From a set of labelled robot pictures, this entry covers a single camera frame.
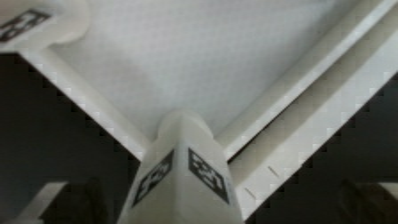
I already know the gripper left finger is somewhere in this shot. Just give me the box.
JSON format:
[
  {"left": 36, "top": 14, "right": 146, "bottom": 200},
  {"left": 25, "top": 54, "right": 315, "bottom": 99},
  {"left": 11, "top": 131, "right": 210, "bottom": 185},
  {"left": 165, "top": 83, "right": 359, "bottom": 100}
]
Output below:
[{"left": 11, "top": 176, "right": 117, "bottom": 224}]

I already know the white desk top tray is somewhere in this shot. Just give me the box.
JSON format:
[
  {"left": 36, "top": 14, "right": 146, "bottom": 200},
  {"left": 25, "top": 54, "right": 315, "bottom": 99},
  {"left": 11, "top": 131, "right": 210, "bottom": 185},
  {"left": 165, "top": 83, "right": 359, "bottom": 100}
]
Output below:
[{"left": 16, "top": 0, "right": 380, "bottom": 161}]

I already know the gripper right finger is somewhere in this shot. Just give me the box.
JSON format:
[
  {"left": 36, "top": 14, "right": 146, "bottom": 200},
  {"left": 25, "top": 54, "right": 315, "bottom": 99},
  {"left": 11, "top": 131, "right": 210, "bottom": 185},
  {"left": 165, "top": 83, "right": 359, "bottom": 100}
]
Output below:
[{"left": 334, "top": 180, "right": 398, "bottom": 224}]

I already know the white L-shaped corner guide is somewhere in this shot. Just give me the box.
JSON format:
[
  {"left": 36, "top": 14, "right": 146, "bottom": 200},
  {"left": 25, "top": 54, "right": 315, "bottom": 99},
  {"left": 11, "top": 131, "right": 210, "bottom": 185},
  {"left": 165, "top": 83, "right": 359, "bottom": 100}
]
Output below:
[{"left": 229, "top": 16, "right": 398, "bottom": 216}]

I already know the white leg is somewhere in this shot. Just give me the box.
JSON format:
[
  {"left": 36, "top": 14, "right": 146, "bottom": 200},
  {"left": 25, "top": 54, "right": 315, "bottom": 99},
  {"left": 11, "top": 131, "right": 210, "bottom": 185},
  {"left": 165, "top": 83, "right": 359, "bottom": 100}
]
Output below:
[
  {"left": 0, "top": 0, "right": 91, "bottom": 53},
  {"left": 117, "top": 110, "right": 243, "bottom": 224}
]

